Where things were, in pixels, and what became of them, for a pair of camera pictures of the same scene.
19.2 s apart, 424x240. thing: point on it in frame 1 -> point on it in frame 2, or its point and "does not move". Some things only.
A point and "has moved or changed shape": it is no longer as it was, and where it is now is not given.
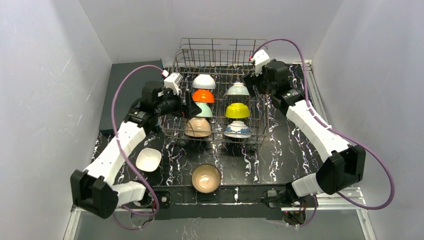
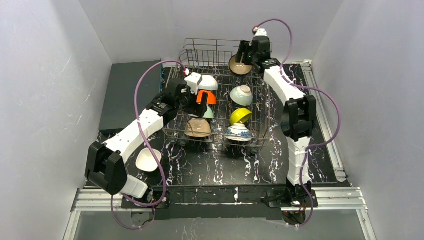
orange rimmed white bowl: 203,95 does not move
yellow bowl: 236,110 has moved or changed shape
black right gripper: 250,78 -> 247,52
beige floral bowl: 198,126 does not move
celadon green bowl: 206,111 does not move
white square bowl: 148,159 does not move
